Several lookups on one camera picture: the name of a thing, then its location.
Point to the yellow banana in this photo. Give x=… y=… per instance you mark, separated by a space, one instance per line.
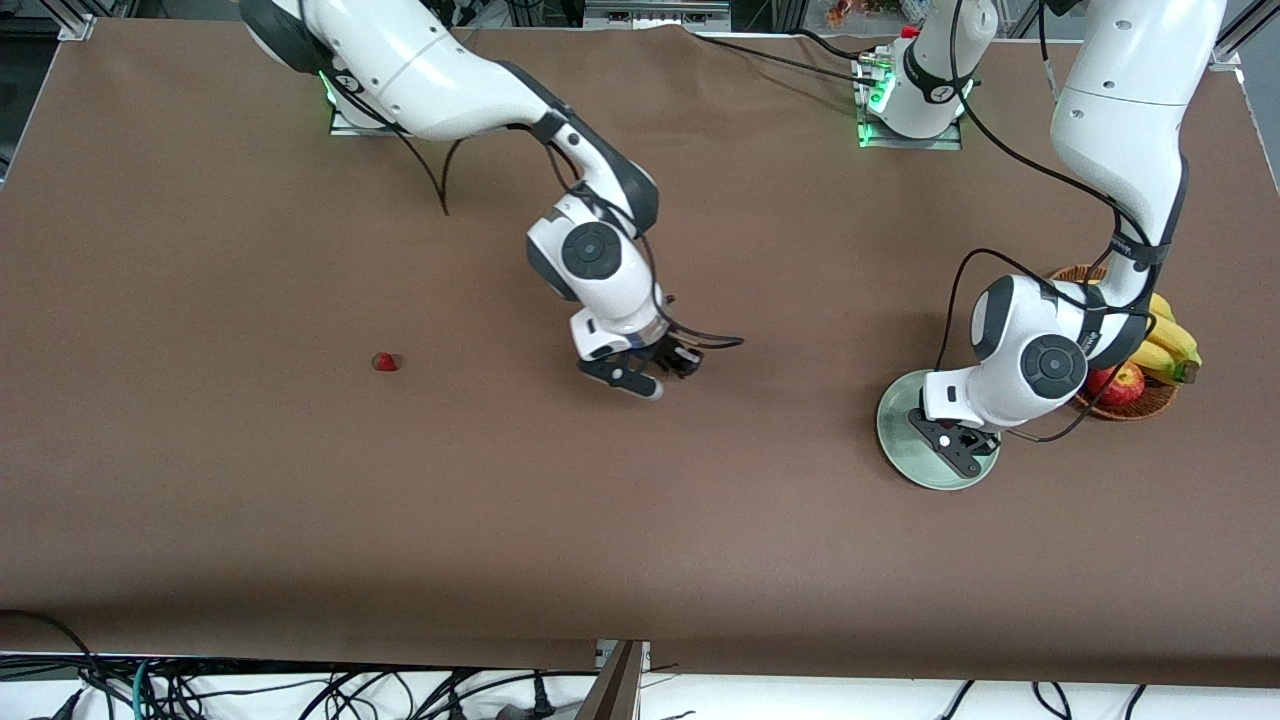
x=1185 y=340
x=1155 y=358
x=1160 y=305

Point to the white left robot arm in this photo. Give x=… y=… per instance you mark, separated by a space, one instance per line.
x=1130 y=100

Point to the red apple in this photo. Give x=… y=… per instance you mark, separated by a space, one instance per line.
x=1125 y=385

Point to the brown table cover sheet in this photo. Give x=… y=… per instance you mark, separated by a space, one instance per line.
x=300 y=500

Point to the silver metal bracket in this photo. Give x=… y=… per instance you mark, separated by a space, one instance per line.
x=604 y=655

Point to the black power plug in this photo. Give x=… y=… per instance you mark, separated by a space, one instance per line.
x=541 y=705

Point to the red green toy strawberry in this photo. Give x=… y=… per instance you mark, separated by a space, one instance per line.
x=385 y=361

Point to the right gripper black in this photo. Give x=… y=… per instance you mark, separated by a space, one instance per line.
x=668 y=353

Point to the pale green round plate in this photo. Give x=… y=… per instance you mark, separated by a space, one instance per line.
x=900 y=450

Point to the grey metal rail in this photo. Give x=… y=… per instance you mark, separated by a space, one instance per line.
x=650 y=14

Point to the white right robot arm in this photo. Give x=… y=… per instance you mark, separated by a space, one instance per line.
x=430 y=70

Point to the brown angled post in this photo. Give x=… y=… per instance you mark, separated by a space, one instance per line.
x=612 y=695

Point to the brown wicker basket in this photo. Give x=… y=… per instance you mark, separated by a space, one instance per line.
x=1150 y=405

